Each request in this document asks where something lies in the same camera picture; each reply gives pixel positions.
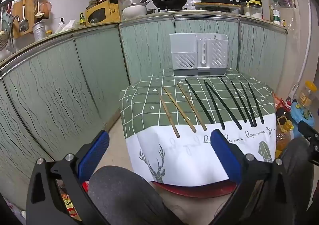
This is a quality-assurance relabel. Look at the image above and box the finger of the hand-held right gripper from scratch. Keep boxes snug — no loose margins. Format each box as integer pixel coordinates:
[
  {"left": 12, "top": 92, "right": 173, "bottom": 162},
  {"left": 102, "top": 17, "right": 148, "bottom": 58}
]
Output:
[
  {"left": 308, "top": 149, "right": 319, "bottom": 164},
  {"left": 298, "top": 121, "right": 319, "bottom": 144}
]

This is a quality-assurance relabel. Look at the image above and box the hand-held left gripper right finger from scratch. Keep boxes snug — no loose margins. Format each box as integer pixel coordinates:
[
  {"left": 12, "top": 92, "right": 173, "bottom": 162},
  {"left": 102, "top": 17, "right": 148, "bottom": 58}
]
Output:
[{"left": 210, "top": 129, "right": 316, "bottom": 225}]

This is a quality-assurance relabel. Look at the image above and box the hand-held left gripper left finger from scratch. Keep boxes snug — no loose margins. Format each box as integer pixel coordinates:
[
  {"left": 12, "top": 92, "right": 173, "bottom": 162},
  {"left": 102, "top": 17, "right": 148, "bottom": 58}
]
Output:
[{"left": 26, "top": 130, "right": 110, "bottom": 225}]

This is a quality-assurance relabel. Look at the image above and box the wooden chopstick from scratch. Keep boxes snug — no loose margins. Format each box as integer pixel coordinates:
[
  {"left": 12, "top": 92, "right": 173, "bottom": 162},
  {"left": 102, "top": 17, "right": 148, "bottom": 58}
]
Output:
[
  {"left": 158, "top": 90, "right": 180, "bottom": 139},
  {"left": 177, "top": 82, "right": 208, "bottom": 131},
  {"left": 163, "top": 87, "right": 197, "bottom": 133}
]

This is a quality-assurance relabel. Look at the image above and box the white slotted utensil holder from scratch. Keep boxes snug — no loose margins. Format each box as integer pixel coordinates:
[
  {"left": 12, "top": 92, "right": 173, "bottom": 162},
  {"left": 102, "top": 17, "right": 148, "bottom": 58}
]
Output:
[{"left": 169, "top": 33, "right": 229, "bottom": 77}]

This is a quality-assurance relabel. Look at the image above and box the person's right leg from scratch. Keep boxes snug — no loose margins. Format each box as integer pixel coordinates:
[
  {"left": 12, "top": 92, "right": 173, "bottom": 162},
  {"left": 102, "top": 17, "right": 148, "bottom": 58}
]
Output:
[{"left": 280, "top": 137, "right": 315, "bottom": 190}]

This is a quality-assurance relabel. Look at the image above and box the yellow cooking oil bottle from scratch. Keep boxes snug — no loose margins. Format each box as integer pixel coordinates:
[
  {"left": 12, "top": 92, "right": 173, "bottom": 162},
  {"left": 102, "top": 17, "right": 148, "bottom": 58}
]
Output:
[{"left": 275, "top": 115, "right": 294, "bottom": 159}]

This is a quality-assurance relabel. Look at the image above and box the dark bottle with red cap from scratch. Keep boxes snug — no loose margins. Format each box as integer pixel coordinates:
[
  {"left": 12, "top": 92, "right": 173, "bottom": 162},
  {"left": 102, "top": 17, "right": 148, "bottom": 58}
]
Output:
[{"left": 276, "top": 100, "right": 292, "bottom": 126}]

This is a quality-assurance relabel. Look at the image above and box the plastic jar with yellow lid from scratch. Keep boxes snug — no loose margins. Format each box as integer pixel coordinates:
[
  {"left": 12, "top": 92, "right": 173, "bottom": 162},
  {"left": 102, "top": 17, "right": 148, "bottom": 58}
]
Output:
[{"left": 298, "top": 81, "right": 317, "bottom": 108}]

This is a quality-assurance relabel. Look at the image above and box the orange bag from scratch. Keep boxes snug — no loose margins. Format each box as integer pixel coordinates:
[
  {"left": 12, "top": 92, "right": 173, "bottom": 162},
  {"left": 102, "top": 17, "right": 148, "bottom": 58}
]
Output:
[{"left": 270, "top": 90, "right": 286, "bottom": 108}]

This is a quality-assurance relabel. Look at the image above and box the red snack packet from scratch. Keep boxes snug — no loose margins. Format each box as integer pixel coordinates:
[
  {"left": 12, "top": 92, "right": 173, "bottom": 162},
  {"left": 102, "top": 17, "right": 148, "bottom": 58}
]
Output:
[{"left": 56, "top": 180, "right": 81, "bottom": 218}]

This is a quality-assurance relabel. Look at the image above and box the green checked tablecloth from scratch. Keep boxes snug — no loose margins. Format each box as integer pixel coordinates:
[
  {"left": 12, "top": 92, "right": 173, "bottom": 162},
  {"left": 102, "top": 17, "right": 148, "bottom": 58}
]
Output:
[{"left": 119, "top": 67, "right": 278, "bottom": 188}]

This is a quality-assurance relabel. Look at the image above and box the white pipe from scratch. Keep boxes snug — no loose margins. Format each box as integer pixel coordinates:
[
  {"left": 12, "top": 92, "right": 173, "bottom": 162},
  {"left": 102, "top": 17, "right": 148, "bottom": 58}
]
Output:
[{"left": 289, "top": 0, "right": 312, "bottom": 102}]

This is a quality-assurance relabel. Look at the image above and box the bottle with green label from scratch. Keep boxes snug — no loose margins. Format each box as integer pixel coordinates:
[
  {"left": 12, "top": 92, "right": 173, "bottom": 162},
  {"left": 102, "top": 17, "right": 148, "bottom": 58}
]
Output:
[{"left": 272, "top": 9, "right": 281, "bottom": 25}]

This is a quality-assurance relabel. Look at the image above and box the white plastic bag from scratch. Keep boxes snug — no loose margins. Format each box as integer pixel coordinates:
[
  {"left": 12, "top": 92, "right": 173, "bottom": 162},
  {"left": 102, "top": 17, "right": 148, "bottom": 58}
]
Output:
[{"left": 53, "top": 19, "right": 75, "bottom": 35}]

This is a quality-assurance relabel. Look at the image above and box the white squeeze bottle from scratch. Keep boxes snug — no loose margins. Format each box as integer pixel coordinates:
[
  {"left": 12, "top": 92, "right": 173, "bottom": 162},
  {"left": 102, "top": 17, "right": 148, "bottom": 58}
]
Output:
[{"left": 261, "top": 0, "right": 271, "bottom": 21}]

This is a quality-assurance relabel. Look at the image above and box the metal utensil cup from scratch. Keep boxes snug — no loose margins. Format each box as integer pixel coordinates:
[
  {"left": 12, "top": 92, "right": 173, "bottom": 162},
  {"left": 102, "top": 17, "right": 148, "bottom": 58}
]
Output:
[{"left": 32, "top": 21, "right": 46, "bottom": 41}]

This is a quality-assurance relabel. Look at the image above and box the yellow microwave oven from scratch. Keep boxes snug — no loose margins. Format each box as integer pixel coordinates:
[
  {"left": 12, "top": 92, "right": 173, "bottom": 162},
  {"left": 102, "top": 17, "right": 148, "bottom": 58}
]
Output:
[{"left": 85, "top": 0, "right": 122, "bottom": 25}]

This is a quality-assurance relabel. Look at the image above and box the white cooking pot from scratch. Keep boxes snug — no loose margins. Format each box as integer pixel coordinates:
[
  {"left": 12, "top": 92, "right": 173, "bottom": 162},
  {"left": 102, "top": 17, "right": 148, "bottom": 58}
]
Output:
[{"left": 122, "top": 3, "right": 148, "bottom": 19}]

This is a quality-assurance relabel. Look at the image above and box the metal spatula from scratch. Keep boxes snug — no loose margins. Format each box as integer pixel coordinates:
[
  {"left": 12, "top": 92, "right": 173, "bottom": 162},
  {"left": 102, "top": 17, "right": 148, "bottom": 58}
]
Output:
[{"left": 19, "top": 0, "right": 29, "bottom": 33}]

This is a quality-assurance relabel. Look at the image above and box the white ladle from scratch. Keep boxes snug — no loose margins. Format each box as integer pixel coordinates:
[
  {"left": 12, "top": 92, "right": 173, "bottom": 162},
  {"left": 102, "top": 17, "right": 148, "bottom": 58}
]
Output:
[{"left": 35, "top": 0, "right": 43, "bottom": 18}]

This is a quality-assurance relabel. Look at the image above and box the hanging wooden cutting board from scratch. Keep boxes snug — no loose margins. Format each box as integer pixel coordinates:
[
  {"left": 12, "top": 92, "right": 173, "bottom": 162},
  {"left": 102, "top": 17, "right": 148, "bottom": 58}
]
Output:
[{"left": 11, "top": 0, "right": 35, "bottom": 39}]

